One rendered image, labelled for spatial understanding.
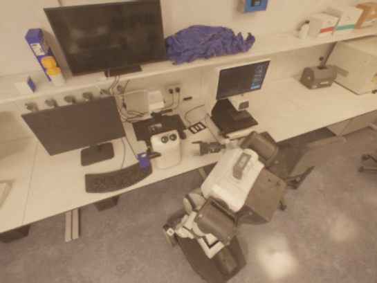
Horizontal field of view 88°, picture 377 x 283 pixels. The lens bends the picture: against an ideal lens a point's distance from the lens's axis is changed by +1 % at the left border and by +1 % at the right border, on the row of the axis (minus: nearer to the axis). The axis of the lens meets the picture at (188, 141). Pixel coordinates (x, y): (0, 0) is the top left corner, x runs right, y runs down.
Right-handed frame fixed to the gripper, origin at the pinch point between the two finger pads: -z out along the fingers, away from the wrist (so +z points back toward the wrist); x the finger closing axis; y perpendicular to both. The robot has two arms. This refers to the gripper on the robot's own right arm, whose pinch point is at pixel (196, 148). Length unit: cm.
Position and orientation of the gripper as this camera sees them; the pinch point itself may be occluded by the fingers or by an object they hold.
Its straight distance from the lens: 154.5
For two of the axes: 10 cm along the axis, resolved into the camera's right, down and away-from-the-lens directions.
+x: -1.3, -8.8, -4.6
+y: -0.8, 4.8, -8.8
